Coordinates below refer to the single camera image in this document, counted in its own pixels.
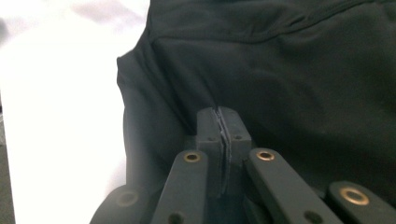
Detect white table cover sheet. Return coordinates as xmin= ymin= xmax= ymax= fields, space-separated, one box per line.
xmin=0 ymin=0 xmax=152 ymax=224

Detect black shorts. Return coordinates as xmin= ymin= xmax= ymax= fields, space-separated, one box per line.
xmin=116 ymin=0 xmax=396 ymax=208

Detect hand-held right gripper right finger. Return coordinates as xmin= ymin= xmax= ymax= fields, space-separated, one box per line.
xmin=217 ymin=105 xmax=253 ymax=196

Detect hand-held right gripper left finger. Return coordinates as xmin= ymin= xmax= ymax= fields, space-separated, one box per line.
xmin=195 ymin=106 xmax=226 ymax=199

